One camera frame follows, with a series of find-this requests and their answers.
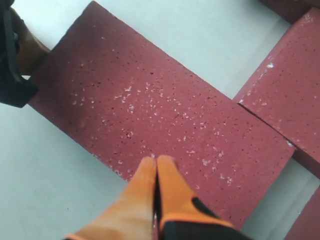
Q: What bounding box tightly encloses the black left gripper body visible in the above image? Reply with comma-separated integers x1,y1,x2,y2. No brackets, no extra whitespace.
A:
0,0,38,108

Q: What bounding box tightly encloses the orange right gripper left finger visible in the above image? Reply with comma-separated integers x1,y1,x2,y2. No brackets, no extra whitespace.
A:
65,157,157,240

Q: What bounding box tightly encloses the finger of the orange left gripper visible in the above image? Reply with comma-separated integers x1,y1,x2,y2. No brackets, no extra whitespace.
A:
10,7,51,76

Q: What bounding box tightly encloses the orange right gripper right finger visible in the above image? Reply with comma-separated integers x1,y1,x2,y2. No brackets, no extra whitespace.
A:
157,155,240,240

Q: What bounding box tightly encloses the red brick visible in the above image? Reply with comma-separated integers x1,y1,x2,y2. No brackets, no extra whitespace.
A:
234,8,320,177
30,1,294,228
285,187,320,240

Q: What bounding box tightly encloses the red brick centre base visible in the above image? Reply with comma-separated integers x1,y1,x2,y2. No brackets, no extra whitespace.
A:
259,0,320,24

